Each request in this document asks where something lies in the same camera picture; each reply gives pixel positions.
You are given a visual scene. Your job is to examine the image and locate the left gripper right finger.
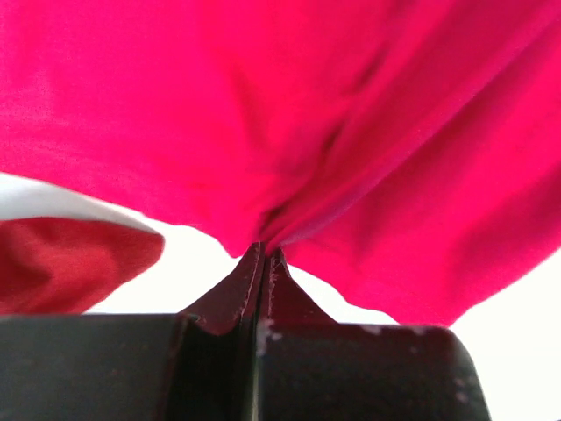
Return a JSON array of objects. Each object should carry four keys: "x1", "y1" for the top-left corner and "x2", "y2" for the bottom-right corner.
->
[{"x1": 262, "y1": 249, "x2": 336, "y2": 325}]

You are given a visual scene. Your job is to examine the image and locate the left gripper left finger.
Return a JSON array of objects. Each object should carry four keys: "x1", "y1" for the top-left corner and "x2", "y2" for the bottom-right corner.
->
[{"x1": 180, "y1": 243, "x2": 266, "y2": 336}]

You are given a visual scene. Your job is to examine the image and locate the bright pink-red t shirt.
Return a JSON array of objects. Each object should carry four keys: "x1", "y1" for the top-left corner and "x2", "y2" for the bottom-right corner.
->
[{"x1": 1, "y1": 1, "x2": 560, "y2": 325}]

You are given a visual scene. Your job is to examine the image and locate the dark red t shirt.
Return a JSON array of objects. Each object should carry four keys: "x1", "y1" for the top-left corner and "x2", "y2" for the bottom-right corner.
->
[{"x1": 1, "y1": 217, "x2": 164, "y2": 315}]

